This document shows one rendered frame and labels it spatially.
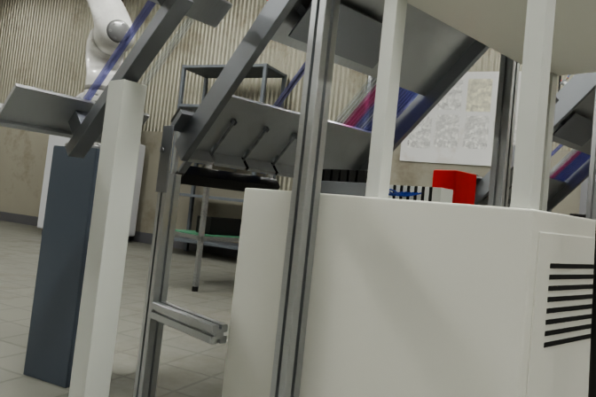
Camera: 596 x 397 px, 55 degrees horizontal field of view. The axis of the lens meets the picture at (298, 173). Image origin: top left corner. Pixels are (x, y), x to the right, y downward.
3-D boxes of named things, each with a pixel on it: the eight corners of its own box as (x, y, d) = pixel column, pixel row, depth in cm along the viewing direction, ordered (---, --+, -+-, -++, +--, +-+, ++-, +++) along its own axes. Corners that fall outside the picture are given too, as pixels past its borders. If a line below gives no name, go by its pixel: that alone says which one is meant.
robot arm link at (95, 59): (88, 87, 173) (98, 10, 174) (77, 94, 189) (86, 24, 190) (128, 94, 179) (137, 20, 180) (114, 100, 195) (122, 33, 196)
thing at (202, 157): (187, 161, 147) (179, 142, 151) (355, 187, 192) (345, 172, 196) (189, 158, 146) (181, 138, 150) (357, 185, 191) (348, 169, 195)
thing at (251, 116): (186, 151, 148) (183, 143, 150) (354, 179, 193) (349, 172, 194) (223, 97, 139) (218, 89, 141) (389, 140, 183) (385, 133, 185)
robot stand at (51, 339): (22, 374, 172) (53, 144, 176) (69, 362, 188) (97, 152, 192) (66, 388, 164) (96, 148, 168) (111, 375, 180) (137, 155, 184)
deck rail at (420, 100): (355, 187, 192) (347, 174, 195) (358, 188, 193) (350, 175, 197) (512, 18, 157) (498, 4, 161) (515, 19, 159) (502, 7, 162)
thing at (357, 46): (266, 45, 129) (257, 32, 132) (431, 104, 173) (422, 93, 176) (355, -84, 113) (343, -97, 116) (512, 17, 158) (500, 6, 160)
